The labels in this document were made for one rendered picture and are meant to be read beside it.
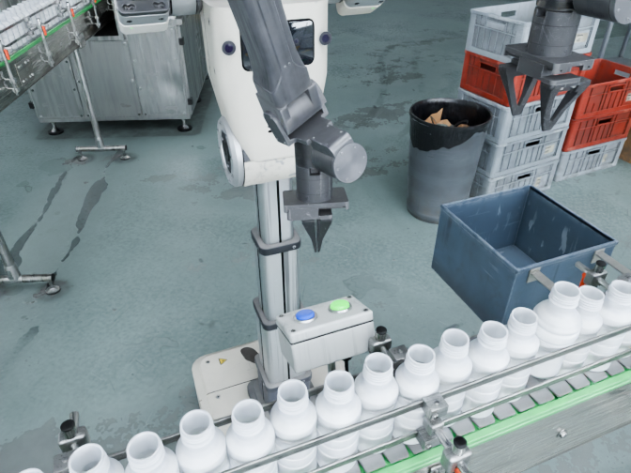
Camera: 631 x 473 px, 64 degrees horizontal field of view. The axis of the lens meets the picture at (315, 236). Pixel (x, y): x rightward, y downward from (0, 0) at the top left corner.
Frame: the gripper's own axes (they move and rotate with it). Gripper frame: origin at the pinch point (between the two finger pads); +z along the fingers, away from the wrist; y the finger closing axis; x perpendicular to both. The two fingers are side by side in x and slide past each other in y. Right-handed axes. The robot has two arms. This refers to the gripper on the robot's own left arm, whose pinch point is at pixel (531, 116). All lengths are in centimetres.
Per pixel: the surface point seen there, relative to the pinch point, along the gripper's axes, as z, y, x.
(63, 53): 52, 288, 82
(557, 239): 55, 31, -52
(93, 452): 25, -14, 66
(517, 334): 25.6, -15.8, 8.5
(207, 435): 24, -17, 53
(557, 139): 102, 165, -193
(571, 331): 25.4, -18.3, 1.2
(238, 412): 25, -14, 49
